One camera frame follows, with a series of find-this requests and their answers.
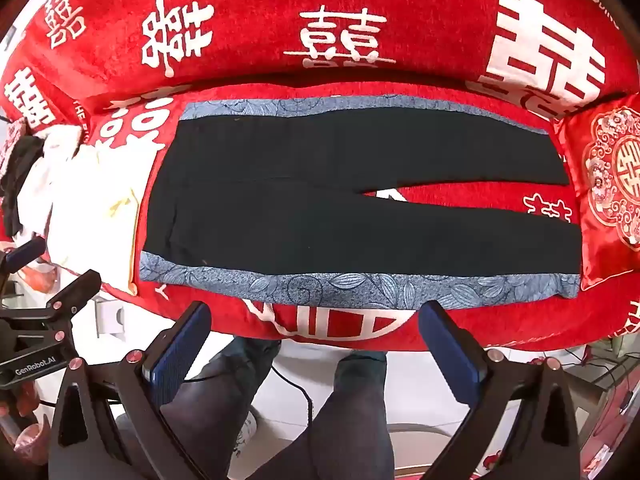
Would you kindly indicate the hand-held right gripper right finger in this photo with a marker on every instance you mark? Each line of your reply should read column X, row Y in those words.
column 450, row 355

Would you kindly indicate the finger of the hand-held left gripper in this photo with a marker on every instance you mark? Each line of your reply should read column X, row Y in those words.
column 75, row 290
column 25, row 256

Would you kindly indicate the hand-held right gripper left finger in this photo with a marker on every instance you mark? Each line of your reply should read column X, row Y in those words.
column 179, row 347

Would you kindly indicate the black pants with blue stripes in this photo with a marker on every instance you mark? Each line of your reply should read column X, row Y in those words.
column 300, row 220

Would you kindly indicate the person's left leg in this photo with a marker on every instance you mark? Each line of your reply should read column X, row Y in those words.
column 215, row 405

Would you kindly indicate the person's leg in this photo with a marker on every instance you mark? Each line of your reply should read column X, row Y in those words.
column 215, row 405
column 345, row 425

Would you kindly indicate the dark cloth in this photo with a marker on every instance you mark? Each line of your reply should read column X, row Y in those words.
column 17, row 180

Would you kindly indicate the white cloth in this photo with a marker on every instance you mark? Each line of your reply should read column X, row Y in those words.
column 90, row 210

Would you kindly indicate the white shoe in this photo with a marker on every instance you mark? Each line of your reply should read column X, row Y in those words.
column 247, row 430

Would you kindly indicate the person's right leg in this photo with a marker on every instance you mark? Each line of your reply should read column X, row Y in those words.
column 345, row 425

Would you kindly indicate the red embroidered cushion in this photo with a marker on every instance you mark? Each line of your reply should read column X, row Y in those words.
column 602, row 240

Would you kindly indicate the red printed cloth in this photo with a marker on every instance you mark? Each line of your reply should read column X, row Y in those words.
column 400, row 10

